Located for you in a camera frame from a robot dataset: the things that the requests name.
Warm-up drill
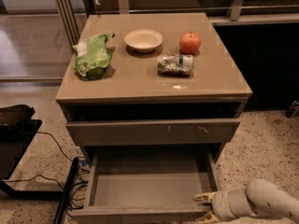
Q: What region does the metal railing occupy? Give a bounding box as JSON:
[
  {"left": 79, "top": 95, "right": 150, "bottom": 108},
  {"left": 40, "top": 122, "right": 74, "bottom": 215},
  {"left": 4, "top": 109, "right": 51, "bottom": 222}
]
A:
[{"left": 55, "top": 0, "right": 299, "bottom": 44}]

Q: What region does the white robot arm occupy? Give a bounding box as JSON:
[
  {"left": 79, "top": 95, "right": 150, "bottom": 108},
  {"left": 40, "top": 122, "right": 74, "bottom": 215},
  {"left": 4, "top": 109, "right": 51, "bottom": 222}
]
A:
[{"left": 193, "top": 178, "right": 299, "bottom": 224}]

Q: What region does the crushed green white can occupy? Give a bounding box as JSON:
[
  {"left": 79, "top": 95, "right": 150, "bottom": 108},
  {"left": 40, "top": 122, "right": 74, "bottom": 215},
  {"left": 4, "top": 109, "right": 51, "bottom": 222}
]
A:
[{"left": 157, "top": 54, "right": 193, "bottom": 76}]

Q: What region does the black cable bundle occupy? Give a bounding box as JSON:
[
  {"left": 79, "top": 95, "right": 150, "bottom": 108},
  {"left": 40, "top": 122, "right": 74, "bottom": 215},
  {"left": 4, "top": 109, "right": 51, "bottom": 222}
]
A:
[{"left": 3, "top": 131, "right": 92, "bottom": 212}]

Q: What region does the grey drawer cabinet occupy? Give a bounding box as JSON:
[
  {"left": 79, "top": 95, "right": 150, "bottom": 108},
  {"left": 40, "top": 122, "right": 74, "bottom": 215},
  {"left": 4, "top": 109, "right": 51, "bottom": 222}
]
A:
[{"left": 55, "top": 12, "right": 253, "bottom": 224}]

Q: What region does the black object at right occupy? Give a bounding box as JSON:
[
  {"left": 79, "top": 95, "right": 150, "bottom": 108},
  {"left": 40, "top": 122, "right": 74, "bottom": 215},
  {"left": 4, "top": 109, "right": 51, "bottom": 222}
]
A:
[{"left": 285, "top": 101, "right": 299, "bottom": 119}]

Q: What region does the green chip bag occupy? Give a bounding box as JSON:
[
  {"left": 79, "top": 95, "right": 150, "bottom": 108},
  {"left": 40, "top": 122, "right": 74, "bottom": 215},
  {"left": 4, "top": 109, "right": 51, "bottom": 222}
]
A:
[{"left": 73, "top": 33, "right": 115, "bottom": 80}]

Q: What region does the white paper bowl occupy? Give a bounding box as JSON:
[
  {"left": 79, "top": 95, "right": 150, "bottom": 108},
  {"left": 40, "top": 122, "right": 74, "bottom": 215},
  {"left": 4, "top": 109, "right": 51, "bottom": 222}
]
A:
[{"left": 124, "top": 29, "right": 164, "bottom": 53}]

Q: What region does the black chair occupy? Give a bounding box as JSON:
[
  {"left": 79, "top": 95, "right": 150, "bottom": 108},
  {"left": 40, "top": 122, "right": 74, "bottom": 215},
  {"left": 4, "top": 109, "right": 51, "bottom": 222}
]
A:
[{"left": 0, "top": 105, "right": 63, "bottom": 201}]

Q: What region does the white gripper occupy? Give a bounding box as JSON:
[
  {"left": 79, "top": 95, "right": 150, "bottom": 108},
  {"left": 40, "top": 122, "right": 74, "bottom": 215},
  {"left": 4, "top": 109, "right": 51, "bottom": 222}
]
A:
[{"left": 193, "top": 190, "right": 241, "bottom": 224}]

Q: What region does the red apple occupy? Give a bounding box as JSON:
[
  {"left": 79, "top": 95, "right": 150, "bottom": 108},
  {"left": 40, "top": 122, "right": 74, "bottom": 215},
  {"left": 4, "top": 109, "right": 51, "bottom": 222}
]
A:
[{"left": 179, "top": 32, "right": 201, "bottom": 55}]

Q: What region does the grey drawer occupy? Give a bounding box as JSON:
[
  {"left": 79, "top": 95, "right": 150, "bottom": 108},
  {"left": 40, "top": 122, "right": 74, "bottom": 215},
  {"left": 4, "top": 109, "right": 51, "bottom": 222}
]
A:
[
  {"left": 66, "top": 119, "right": 239, "bottom": 147},
  {"left": 73, "top": 147, "right": 220, "bottom": 224}
]

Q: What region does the black power strip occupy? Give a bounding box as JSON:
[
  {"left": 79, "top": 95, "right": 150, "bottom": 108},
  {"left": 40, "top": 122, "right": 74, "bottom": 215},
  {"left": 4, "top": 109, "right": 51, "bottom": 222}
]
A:
[{"left": 52, "top": 158, "right": 78, "bottom": 224}]

